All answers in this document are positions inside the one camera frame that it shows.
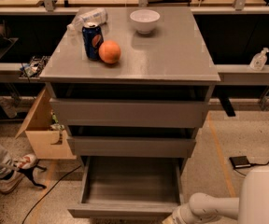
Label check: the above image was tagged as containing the orange fruit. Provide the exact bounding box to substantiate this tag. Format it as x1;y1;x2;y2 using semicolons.
99;40;121;64

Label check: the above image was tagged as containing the clear plastic water bottle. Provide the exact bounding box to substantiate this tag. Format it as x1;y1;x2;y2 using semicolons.
67;7;108;32

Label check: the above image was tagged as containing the black floor cable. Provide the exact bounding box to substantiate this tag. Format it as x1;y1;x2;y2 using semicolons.
21;164;83;224

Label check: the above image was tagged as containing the tray of small parts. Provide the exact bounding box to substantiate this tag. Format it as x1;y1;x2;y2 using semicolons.
20;56;50;79

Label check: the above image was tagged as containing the grey drawer cabinet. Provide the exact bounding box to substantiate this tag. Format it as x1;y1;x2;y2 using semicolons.
39;6;221;173

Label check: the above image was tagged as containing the grey top drawer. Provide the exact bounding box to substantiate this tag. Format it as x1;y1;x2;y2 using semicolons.
49;83;211;129

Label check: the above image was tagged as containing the black strap on floor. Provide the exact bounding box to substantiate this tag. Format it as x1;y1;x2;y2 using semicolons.
0;157;49;189

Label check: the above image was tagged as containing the black pedal cable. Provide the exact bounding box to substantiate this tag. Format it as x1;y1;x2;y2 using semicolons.
234;141;269;177

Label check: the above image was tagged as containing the white ceramic bowl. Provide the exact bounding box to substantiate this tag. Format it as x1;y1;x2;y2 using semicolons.
130;9;161;34

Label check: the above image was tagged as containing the grey bottom drawer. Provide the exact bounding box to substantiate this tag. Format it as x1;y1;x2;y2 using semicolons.
68;157;184;219

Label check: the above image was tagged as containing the black foot pedal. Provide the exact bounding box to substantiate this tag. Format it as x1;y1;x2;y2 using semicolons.
229;156;251;169

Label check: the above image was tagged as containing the grey middle drawer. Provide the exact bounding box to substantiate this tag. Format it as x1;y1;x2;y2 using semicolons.
67;126;195;158

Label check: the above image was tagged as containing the grey drawer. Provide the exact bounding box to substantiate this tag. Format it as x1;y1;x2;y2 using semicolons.
49;83;211;129
67;126;195;158
68;157;184;219

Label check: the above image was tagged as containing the cardboard box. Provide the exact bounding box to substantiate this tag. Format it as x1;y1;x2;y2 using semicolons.
16;88;76;160

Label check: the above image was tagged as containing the blue pepsi can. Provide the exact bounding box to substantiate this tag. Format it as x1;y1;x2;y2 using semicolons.
82;22;104;61

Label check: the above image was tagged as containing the white red sneaker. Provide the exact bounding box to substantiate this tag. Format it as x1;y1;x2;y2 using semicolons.
0;154;37;194

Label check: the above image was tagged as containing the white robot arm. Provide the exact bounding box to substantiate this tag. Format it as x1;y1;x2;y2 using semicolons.
163;166;269;224

